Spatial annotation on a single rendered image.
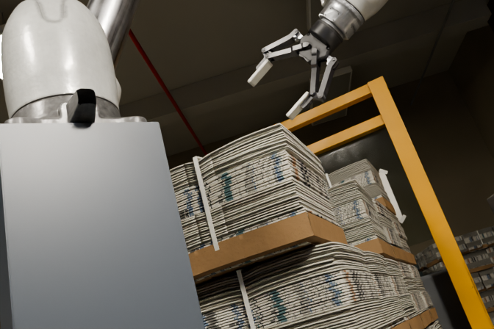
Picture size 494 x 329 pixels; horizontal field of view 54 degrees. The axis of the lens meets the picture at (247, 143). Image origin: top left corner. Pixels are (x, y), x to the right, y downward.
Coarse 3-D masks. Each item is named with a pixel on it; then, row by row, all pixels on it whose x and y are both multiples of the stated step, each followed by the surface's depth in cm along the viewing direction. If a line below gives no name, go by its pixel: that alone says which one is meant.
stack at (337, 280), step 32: (288, 256) 91; (320, 256) 88; (352, 256) 100; (224, 288) 94; (256, 288) 92; (288, 288) 89; (320, 288) 87; (352, 288) 89; (384, 288) 124; (416, 288) 184; (224, 320) 94; (256, 320) 90; (288, 320) 88; (320, 320) 85; (352, 320) 83; (384, 320) 105
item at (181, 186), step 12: (180, 168) 100; (180, 180) 99; (180, 192) 98; (180, 204) 98; (192, 204) 97; (180, 216) 97; (192, 216) 96; (192, 228) 95; (192, 240) 94; (192, 252) 94; (204, 276) 93; (216, 276) 96
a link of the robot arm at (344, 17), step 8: (336, 0) 107; (344, 0) 106; (328, 8) 108; (336, 8) 106; (344, 8) 106; (352, 8) 106; (320, 16) 111; (328, 16) 107; (336, 16) 106; (344, 16) 106; (352, 16) 106; (360, 16) 107; (336, 24) 106; (344, 24) 106; (352, 24) 107; (360, 24) 109; (344, 32) 107; (352, 32) 109
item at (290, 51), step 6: (306, 42) 110; (288, 48) 113; (294, 48) 111; (300, 48) 111; (270, 54) 114; (276, 54) 114; (282, 54) 113; (288, 54) 113; (294, 54) 113; (276, 60) 116
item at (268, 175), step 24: (240, 144) 96; (264, 144) 94; (288, 144) 94; (216, 168) 97; (240, 168) 94; (264, 168) 92; (288, 168) 90; (312, 168) 107; (240, 192) 93; (264, 192) 91; (288, 192) 89; (312, 192) 101; (240, 216) 91; (264, 216) 90; (288, 216) 88; (312, 240) 88
